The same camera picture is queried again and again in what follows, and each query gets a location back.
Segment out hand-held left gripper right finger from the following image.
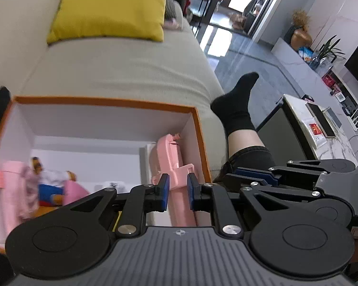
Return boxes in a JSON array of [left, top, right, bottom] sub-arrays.
[[186, 173, 290, 239]]

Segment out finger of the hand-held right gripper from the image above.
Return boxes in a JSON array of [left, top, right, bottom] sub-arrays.
[[234, 159, 357, 187], [222, 171, 321, 203]]

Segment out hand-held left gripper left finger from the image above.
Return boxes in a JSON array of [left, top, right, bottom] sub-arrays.
[[66, 173, 170, 239]]

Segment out pink plastic device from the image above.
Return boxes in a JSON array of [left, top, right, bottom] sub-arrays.
[[152, 133, 197, 227]]

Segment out pink box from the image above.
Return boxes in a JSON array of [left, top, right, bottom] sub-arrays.
[[63, 180, 90, 206]]

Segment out orange cardboard box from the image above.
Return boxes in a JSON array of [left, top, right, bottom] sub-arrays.
[[0, 96, 212, 251]]

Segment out plush bear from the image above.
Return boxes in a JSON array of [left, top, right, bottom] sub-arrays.
[[30, 156, 78, 207]]

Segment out small pink bag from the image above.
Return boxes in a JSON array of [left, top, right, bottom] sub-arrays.
[[0, 160, 39, 236]]

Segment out person's right leg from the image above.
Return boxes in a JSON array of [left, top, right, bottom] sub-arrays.
[[213, 129, 276, 185]]

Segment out marble top coffee table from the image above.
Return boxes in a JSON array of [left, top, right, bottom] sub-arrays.
[[257, 94, 358, 167]]

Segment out red and white packet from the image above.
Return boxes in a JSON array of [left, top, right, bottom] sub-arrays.
[[301, 119, 327, 148]]

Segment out black sock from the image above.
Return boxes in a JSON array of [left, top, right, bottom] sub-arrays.
[[210, 72, 260, 134]]

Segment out grey notebook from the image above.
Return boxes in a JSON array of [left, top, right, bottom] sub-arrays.
[[322, 107, 343, 128]]

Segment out black tablet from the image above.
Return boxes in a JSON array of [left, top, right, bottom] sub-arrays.
[[306, 103, 336, 139]]

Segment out small red box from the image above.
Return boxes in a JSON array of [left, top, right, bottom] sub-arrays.
[[322, 73, 337, 87]]

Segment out white marble cabinet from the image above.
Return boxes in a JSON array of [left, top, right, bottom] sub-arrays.
[[271, 37, 358, 120]]

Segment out blue snack packet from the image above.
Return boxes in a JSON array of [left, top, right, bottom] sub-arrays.
[[298, 47, 314, 61]]

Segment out beige sofa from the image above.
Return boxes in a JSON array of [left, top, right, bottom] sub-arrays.
[[0, 0, 227, 191]]

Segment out green potted plant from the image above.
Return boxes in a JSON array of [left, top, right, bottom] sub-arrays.
[[312, 35, 347, 72]]

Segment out brown vase with dried flowers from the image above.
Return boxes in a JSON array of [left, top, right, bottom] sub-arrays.
[[285, 10, 313, 48]]

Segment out pink cloth toy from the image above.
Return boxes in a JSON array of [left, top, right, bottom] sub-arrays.
[[163, 18, 182, 30]]

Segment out grey hanging cloth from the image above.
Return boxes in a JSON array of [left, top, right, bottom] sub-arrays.
[[243, 0, 275, 35]]

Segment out black and white checkered pillow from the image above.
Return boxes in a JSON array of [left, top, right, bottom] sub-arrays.
[[164, 0, 176, 21]]

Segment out yellow pillow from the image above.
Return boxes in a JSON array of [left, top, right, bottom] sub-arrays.
[[46, 0, 167, 45]]

